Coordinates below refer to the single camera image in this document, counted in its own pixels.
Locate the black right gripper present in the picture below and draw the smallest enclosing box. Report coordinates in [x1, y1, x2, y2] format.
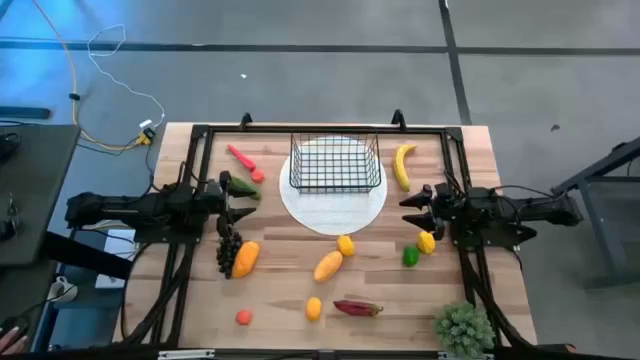
[398, 181, 472, 242]

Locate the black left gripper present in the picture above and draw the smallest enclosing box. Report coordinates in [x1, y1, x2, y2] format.
[199, 170, 258, 239]

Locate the green cucumber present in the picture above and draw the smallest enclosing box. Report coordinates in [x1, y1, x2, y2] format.
[228, 174, 263, 202]

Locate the yellow bell pepper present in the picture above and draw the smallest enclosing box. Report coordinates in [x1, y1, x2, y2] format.
[416, 230, 437, 256]

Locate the long pink-red chili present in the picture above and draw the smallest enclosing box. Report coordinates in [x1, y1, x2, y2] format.
[227, 144, 258, 173]

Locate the dark grape bunch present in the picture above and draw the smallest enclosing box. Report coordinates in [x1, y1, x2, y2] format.
[215, 230, 244, 280]

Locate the large orange mango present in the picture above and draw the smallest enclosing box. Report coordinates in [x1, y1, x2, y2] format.
[230, 240, 262, 280]

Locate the yellow lemon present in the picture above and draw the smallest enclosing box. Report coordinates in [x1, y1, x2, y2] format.
[336, 234, 356, 258]

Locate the yellow-orange mango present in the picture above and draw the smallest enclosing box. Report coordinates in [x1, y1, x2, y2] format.
[312, 250, 345, 284]

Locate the long dark red pepper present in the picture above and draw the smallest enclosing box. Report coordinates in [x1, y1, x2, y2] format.
[333, 299, 385, 318]

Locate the small orange-yellow fruit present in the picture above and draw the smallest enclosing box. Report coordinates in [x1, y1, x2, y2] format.
[305, 296, 323, 323]

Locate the yellow banana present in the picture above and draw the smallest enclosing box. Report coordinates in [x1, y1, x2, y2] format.
[391, 143, 418, 193]

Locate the green bushy plant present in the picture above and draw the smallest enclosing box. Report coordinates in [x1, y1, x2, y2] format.
[433, 301, 497, 359]

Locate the white cup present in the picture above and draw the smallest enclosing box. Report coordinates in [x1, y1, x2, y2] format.
[47, 275, 79, 304]

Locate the dark grey side table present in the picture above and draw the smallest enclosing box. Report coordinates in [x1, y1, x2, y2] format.
[0, 123, 82, 266]

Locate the black flat bar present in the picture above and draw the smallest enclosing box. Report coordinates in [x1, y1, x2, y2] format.
[0, 105, 52, 120]

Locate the person's hand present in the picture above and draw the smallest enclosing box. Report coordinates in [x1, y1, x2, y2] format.
[0, 325, 30, 356]

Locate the black wire basket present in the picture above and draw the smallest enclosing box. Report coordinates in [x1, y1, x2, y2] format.
[288, 130, 383, 195]

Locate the black aluminium table frame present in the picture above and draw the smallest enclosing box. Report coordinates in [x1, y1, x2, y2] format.
[113, 109, 551, 360]

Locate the thin white cable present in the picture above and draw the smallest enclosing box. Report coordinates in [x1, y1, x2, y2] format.
[86, 23, 167, 130]

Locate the silver metal bracket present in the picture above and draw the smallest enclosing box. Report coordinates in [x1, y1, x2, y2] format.
[157, 349, 217, 360]

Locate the grey metal table frame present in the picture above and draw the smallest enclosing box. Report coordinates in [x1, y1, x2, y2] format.
[550, 135, 640, 291]

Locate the yellow cable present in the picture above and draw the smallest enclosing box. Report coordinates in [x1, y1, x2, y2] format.
[31, 0, 151, 152]

